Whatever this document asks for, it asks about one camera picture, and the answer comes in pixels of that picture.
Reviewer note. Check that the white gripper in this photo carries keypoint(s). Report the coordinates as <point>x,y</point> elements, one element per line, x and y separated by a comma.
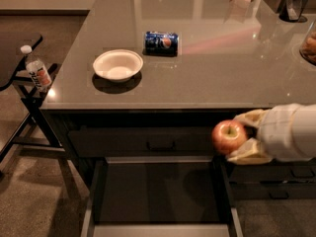
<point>276,136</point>

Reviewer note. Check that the red apple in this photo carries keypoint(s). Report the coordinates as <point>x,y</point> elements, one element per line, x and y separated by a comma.
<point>228,135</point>

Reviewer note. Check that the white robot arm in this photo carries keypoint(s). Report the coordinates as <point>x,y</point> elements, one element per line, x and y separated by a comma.
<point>303,132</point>

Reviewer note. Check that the right middle drawer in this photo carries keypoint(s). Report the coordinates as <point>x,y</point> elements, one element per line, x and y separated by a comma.
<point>272,172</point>

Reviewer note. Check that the right bottom drawer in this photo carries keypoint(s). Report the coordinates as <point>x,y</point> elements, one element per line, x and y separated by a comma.
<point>274,191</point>

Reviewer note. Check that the open middle drawer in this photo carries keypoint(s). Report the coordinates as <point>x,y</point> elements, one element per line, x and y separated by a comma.
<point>161,198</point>

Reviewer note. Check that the closed top drawer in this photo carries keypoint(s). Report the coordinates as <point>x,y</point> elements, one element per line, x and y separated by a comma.
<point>142,141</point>

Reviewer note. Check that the glass jar with snacks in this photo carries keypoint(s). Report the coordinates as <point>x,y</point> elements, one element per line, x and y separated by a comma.
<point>308,47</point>

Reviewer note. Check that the blue Pepsi can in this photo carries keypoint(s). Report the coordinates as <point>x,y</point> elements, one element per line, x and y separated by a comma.
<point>160,43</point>

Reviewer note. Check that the dark glass container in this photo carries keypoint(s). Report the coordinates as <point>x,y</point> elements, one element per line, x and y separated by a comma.
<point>291,10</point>

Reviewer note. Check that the white paper bowl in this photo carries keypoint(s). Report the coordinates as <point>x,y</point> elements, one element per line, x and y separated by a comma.
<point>118,65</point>

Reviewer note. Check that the dark chair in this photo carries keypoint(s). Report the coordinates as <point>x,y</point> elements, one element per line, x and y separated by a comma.
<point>33,130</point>

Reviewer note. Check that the clear water bottle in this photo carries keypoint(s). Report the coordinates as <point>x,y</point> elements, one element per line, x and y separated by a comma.
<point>36,69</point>

